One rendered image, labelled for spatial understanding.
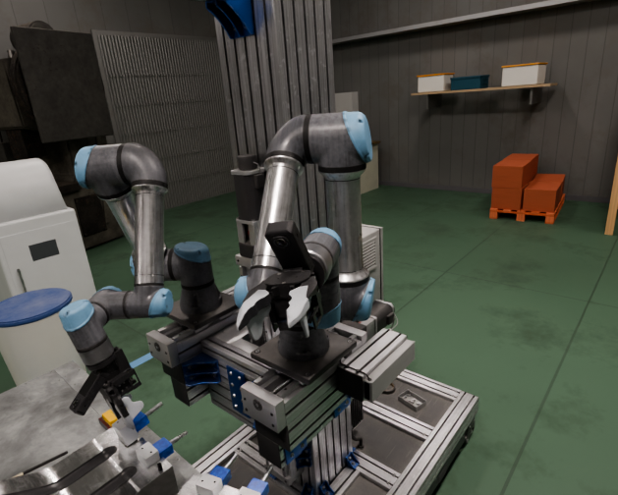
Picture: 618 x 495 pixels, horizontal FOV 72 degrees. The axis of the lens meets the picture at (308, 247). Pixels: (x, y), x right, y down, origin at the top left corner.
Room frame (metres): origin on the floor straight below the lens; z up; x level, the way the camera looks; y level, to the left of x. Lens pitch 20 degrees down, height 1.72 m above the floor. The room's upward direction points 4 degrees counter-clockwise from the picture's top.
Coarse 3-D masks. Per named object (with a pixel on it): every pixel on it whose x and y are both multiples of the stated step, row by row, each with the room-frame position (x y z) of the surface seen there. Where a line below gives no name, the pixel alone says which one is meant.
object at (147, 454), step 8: (184, 432) 0.92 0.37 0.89; (160, 440) 0.89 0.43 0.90; (176, 440) 0.89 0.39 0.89; (144, 448) 0.85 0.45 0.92; (152, 448) 0.85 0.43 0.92; (160, 448) 0.86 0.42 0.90; (168, 448) 0.86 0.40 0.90; (144, 456) 0.82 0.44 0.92; (152, 456) 0.83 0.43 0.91; (160, 456) 0.84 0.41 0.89; (168, 456) 0.86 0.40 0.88; (144, 464) 0.82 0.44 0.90; (152, 464) 0.82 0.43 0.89
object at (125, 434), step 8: (152, 408) 0.98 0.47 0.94; (136, 416) 0.94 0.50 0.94; (144, 416) 0.94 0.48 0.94; (112, 424) 0.92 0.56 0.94; (120, 424) 0.91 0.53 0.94; (136, 424) 0.92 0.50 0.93; (144, 424) 0.93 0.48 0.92; (120, 432) 0.88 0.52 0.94; (128, 432) 0.90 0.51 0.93; (136, 432) 0.91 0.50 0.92; (120, 440) 0.91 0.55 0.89; (128, 440) 0.89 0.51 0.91
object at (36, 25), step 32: (32, 32) 5.11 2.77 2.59; (64, 32) 5.43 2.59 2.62; (0, 64) 5.09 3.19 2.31; (32, 64) 5.03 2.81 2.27; (64, 64) 5.35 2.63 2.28; (96, 64) 5.72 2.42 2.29; (0, 96) 5.20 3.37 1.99; (32, 96) 4.95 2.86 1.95; (64, 96) 5.26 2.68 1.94; (96, 96) 5.63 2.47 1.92; (0, 128) 5.36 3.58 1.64; (32, 128) 5.19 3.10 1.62; (64, 128) 5.18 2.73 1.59; (96, 128) 5.54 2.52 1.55; (0, 160) 5.52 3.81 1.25; (64, 160) 5.57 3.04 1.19; (64, 192) 5.23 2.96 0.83; (96, 224) 5.58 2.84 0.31
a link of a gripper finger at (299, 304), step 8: (296, 288) 0.56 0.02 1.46; (304, 288) 0.55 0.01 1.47; (296, 296) 0.53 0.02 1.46; (304, 296) 0.52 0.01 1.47; (296, 304) 0.50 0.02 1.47; (304, 304) 0.50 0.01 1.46; (288, 312) 0.48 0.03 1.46; (296, 312) 0.49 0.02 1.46; (304, 312) 0.50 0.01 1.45; (288, 320) 0.47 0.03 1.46; (296, 320) 0.48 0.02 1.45; (304, 320) 0.50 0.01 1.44; (304, 328) 0.50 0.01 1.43
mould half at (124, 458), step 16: (112, 432) 0.94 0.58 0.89; (80, 448) 0.90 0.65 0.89; (96, 448) 0.89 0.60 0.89; (128, 448) 0.88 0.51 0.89; (64, 464) 0.85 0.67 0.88; (80, 464) 0.85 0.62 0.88; (112, 464) 0.84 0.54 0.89; (128, 464) 0.83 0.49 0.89; (0, 480) 0.77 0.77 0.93; (16, 480) 0.78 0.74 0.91; (32, 480) 0.79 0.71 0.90; (48, 480) 0.80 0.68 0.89; (80, 480) 0.80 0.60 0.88; (96, 480) 0.79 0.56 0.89; (144, 480) 0.77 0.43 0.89; (160, 480) 0.79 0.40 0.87
